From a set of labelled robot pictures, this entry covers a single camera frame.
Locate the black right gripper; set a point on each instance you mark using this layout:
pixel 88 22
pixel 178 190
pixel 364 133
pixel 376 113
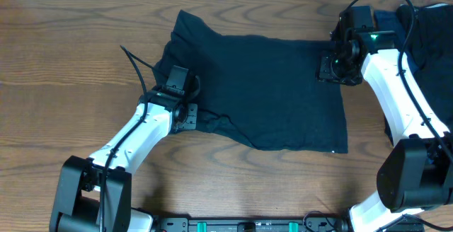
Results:
pixel 328 69

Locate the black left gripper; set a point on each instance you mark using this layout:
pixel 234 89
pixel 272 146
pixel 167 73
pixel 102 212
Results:
pixel 191 116

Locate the black nike t-shirt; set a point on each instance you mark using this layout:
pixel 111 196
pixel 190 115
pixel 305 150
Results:
pixel 258 91

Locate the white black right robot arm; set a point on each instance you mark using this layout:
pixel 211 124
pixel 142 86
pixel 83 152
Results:
pixel 417 174

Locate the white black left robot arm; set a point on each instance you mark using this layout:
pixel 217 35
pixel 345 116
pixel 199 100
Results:
pixel 95 193

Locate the navy blue garment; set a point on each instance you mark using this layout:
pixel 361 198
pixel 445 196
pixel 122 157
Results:
pixel 399 23

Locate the black garment pile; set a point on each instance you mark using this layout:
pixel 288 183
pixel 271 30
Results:
pixel 430 58

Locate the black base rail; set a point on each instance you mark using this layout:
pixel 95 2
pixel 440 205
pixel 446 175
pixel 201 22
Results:
pixel 312 223

